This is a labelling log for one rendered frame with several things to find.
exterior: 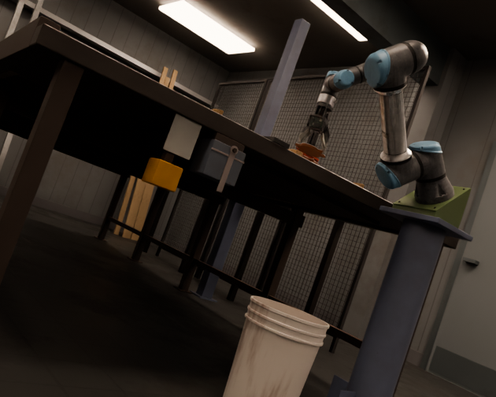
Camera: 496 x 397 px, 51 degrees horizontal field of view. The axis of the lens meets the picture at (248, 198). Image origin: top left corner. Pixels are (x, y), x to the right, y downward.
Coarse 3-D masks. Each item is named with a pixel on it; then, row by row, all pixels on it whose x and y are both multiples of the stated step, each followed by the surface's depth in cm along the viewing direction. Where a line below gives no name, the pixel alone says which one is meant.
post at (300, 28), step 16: (304, 32) 431; (288, 48) 429; (288, 64) 426; (288, 80) 429; (272, 96) 424; (272, 112) 424; (256, 128) 428; (272, 128) 427; (240, 208) 420; (224, 224) 418; (224, 240) 416; (224, 256) 418; (208, 272) 414; (208, 288) 413
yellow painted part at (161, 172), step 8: (168, 152) 165; (152, 160) 164; (160, 160) 161; (168, 160) 166; (152, 168) 162; (160, 168) 161; (168, 168) 162; (176, 168) 164; (144, 176) 165; (152, 176) 160; (160, 176) 161; (168, 176) 163; (176, 176) 164; (152, 184) 167; (160, 184) 162; (168, 184) 163; (176, 184) 165
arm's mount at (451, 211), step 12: (456, 192) 208; (468, 192) 207; (396, 204) 215; (408, 204) 211; (420, 204) 207; (432, 204) 204; (444, 204) 201; (456, 204) 204; (432, 216) 199; (444, 216) 201; (456, 216) 205
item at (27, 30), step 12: (36, 24) 146; (48, 24) 147; (12, 36) 178; (24, 36) 156; (0, 48) 193; (12, 48) 168; (24, 48) 150; (0, 60) 184; (12, 60) 175; (24, 60) 167; (36, 60) 161
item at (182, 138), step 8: (176, 120) 164; (184, 120) 166; (176, 128) 165; (184, 128) 166; (192, 128) 168; (200, 128) 170; (168, 136) 164; (176, 136) 165; (184, 136) 167; (192, 136) 168; (168, 144) 164; (176, 144) 166; (184, 144) 167; (192, 144) 169; (176, 152) 166; (184, 152) 168
